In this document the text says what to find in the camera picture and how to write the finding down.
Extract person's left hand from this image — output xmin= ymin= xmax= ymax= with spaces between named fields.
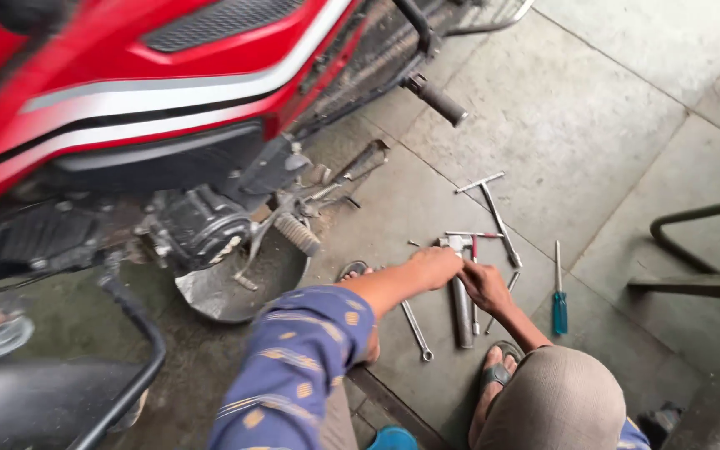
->
xmin=410 ymin=246 xmax=466 ymax=293

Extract black rubber footpeg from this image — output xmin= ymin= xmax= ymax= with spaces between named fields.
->
xmin=400 ymin=72 xmax=469 ymax=128

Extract dark left sandal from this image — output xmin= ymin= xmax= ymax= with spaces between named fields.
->
xmin=337 ymin=260 xmax=370 ymax=283

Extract thin silver spanner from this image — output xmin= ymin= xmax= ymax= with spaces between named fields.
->
xmin=484 ymin=270 xmax=521 ymax=336

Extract dark right sandal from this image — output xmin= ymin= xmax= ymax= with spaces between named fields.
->
xmin=477 ymin=340 xmax=525 ymax=391

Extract silver combination wrench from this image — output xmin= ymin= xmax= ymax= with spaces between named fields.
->
xmin=400 ymin=300 xmax=435 ymax=363

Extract red motorcycle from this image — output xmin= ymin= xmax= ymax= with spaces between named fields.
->
xmin=0 ymin=0 xmax=536 ymax=295

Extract black motorcycle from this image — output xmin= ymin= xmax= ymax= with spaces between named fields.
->
xmin=0 ymin=269 xmax=168 ymax=450

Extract beige trousers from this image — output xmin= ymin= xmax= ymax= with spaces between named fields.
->
xmin=319 ymin=345 xmax=628 ymax=450

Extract steel hammer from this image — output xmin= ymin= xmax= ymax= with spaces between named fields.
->
xmin=438 ymin=234 xmax=475 ymax=350

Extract green metal stand frame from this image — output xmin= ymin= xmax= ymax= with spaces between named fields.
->
xmin=627 ymin=195 xmax=720 ymax=307

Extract red-shaft T-handle wrench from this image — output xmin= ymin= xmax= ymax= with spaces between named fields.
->
xmin=445 ymin=230 xmax=505 ymax=336

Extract blue-handled screwdriver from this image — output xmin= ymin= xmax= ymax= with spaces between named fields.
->
xmin=552 ymin=240 xmax=570 ymax=336

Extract person's right foot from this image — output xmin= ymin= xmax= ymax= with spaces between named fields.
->
xmin=467 ymin=345 xmax=519 ymax=450

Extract purple patterned shirt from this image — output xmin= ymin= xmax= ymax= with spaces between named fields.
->
xmin=207 ymin=284 xmax=378 ymax=450

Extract dark sandal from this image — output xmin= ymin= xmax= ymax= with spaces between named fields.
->
xmin=337 ymin=260 xmax=370 ymax=283
xmin=477 ymin=340 xmax=525 ymax=391

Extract silver T-handle wrench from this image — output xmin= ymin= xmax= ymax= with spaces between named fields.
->
xmin=455 ymin=171 xmax=523 ymax=270

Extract person's right hand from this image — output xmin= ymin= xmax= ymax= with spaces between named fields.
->
xmin=457 ymin=259 xmax=515 ymax=317

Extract black motorcycle engine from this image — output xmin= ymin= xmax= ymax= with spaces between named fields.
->
xmin=138 ymin=184 xmax=255 ymax=273

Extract blue plastic object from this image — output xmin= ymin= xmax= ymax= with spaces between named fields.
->
xmin=366 ymin=426 xmax=420 ymax=450

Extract ribbed grey kick lever peg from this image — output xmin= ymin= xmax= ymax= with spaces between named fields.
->
xmin=272 ymin=212 xmax=323 ymax=258

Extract black object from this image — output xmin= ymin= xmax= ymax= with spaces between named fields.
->
xmin=637 ymin=402 xmax=684 ymax=448

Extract metal oil drain pan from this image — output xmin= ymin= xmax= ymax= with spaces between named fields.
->
xmin=174 ymin=234 xmax=311 ymax=325

